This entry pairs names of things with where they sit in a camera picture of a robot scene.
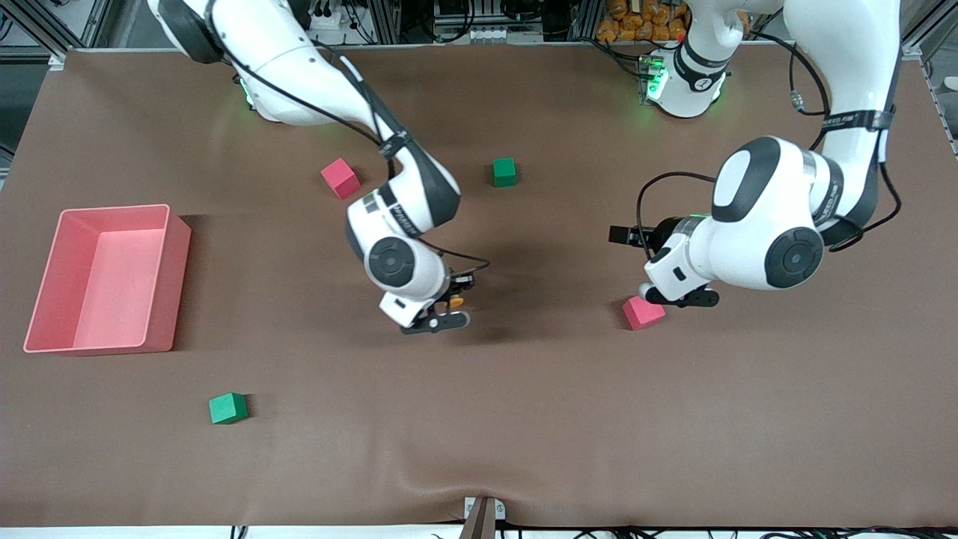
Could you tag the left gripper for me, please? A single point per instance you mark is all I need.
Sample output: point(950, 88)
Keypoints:
point(653, 236)

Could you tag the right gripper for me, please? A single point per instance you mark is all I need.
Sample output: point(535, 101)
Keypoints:
point(454, 291)

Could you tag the orange-capped black push button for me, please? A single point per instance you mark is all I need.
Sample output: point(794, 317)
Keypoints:
point(457, 302)

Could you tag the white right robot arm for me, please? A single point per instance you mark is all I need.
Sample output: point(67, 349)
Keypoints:
point(299, 67)

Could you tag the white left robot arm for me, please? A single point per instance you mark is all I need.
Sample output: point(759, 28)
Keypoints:
point(748, 247)

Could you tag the pink foam cube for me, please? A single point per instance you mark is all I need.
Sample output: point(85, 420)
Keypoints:
point(340, 178)
point(644, 314)

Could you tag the brown table cover cloth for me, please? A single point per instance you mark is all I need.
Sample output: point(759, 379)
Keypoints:
point(479, 412)

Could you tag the green foam cube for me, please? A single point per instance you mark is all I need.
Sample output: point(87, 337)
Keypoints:
point(227, 409)
point(504, 171)

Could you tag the bag of orange items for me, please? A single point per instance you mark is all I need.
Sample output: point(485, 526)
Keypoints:
point(636, 22)

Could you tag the white socket strip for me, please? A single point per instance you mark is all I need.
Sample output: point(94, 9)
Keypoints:
point(486, 34)

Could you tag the power strip with black plugs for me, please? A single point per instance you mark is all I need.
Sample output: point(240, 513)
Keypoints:
point(333, 19)

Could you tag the pink plastic bin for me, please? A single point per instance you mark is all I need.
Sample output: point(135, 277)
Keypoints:
point(105, 322)

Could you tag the grey camera post bracket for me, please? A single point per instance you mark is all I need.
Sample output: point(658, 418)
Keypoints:
point(483, 520)

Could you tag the aluminium frame corner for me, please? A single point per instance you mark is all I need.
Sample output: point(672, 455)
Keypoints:
point(917, 45)
point(58, 61)

